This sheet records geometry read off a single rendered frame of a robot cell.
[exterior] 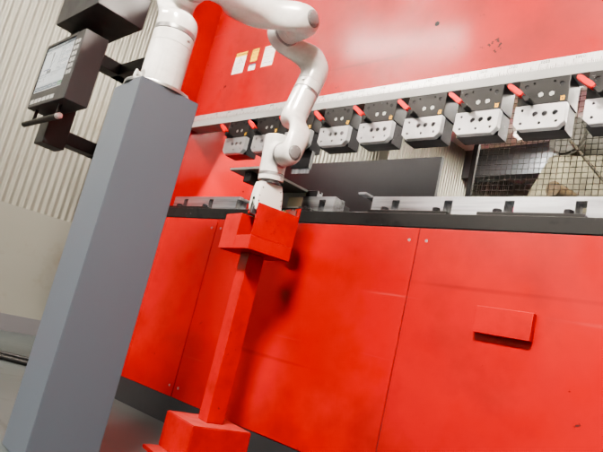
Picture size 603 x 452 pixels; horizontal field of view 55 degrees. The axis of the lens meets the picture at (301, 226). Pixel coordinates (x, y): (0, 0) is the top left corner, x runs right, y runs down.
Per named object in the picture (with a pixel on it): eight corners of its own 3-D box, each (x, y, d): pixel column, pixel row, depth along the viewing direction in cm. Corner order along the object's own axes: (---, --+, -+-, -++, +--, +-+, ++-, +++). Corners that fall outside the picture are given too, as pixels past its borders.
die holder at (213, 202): (170, 214, 289) (175, 196, 290) (179, 218, 293) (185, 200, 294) (234, 217, 254) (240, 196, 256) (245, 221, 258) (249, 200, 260)
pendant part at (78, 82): (26, 108, 298) (48, 45, 305) (48, 118, 306) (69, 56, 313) (63, 97, 266) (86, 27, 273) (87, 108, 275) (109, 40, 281)
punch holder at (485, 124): (451, 134, 189) (460, 89, 192) (464, 145, 195) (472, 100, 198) (495, 131, 179) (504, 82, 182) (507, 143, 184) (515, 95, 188)
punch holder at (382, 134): (355, 143, 217) (364, 102, 220) (368, 152, 223) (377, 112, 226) (388, 140, 206) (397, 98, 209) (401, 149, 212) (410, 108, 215)
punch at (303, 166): (289, 172, 242) (294, 152, 243) (292, 174, 243) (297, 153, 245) (307, 172, 235) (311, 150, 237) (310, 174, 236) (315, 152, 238)
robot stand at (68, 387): (21, 465, 135) (142, 74, 154) (1, 443, 149) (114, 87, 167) (94, 469, 146) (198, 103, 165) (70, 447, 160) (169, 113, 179)
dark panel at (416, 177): (249, 239, 326) (267, 166, 334) (250, 240, 327) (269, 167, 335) (423, 253, 247) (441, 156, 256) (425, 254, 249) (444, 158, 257)
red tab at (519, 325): (472, 331, 151) (476, 305, 152) (475, 333, 153) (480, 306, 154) (528, 341, 141) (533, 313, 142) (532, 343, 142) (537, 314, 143)
